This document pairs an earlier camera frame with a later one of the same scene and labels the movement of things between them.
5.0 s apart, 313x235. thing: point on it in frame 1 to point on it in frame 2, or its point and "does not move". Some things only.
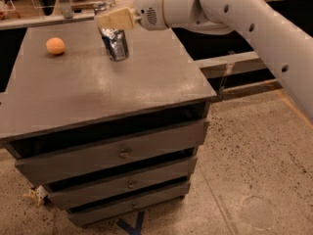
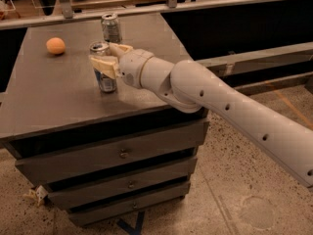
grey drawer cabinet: x=111 y=142 does not move
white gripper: x=151 y=10 to x=132 y=68
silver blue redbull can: x=115 y=41 to x=106 y=82
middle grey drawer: x=120 y=186 does not move
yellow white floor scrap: x=36 y=194 does not move
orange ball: x=55 y=45 does not move
